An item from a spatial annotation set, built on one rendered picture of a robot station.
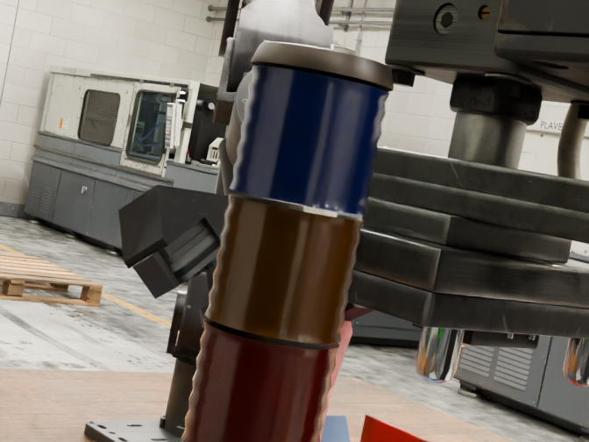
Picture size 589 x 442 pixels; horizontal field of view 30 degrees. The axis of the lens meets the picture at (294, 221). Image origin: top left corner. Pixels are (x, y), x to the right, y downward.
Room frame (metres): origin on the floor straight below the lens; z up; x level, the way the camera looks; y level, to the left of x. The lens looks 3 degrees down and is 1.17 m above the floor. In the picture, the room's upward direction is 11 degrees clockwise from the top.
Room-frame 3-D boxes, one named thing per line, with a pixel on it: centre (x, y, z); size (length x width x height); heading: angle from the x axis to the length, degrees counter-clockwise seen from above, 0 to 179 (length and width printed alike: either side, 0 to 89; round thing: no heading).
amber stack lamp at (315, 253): (0.30, 0.00, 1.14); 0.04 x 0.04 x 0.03
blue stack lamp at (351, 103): (0.30, 0.00, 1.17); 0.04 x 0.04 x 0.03
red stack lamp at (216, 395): (0.30, 0.00, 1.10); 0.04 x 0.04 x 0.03
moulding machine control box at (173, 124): (9.45, 1.15, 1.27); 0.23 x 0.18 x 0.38; 127
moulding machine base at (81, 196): (9.90, 0.84, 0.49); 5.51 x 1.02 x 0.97; 37
